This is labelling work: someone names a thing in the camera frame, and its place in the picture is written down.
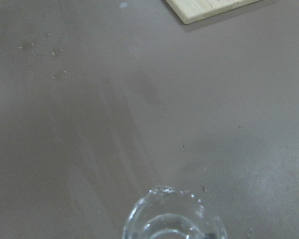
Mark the bamboo cutting board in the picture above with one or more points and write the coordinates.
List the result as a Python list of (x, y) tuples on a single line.
[(190, 11)]

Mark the small clear glass measuring cup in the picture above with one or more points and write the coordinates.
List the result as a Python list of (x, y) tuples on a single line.
[(167, 212)]

